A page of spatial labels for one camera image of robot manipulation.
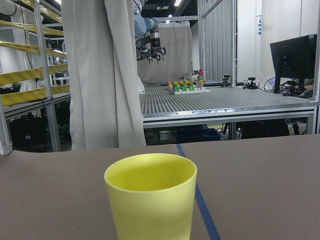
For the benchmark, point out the white tray of coloured blocks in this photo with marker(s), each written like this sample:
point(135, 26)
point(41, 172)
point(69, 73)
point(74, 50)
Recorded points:
point(188, 85)

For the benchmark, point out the aluminium slatted table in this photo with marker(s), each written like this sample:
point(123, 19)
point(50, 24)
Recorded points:
point(162, 108)

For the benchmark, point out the black monitor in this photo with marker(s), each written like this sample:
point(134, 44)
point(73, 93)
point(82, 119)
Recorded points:
point(294, 59)

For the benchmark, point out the beige curtain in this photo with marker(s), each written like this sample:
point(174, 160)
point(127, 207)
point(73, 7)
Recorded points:
point(105, 107)

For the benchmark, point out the yellow plastic cup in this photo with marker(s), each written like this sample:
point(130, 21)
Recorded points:
point(152, 196)

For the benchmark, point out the yellow black barrier tape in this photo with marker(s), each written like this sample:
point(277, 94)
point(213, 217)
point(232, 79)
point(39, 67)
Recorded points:
point(11, 9)

